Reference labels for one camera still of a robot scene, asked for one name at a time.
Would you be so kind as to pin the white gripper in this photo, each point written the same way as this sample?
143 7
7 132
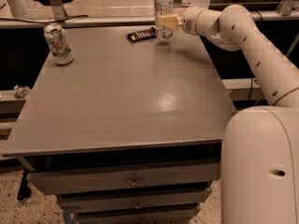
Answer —
188 22

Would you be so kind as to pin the clear plastic water bottle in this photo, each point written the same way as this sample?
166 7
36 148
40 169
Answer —
162 7

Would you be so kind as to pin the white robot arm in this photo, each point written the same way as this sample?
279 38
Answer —
260 145

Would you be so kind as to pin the black rxbar chocolate bar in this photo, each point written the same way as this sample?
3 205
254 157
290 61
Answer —
142 35

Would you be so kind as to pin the green white soda can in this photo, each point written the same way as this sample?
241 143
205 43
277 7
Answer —
57 41

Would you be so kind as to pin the grey drawer cabinet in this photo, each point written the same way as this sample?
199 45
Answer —
121 103

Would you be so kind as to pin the white pipe top left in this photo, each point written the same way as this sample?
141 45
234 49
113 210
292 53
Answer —
19 8

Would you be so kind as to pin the small crumpled foil object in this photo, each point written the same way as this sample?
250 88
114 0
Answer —
21 91

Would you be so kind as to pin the middle grey drawer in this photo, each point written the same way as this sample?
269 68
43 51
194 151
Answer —
135 200

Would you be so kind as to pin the grey drawer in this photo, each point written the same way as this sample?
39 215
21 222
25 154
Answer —
125 177
133 216
135 200

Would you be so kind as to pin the bottom grey drawer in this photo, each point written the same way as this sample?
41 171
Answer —
133 216

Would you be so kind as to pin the top grey drawer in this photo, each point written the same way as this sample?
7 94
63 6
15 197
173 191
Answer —
125 177

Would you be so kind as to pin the black cabinet caster leg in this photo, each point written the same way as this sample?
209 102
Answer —
24 190

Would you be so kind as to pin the grey metal rail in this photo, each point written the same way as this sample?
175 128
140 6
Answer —
77 21

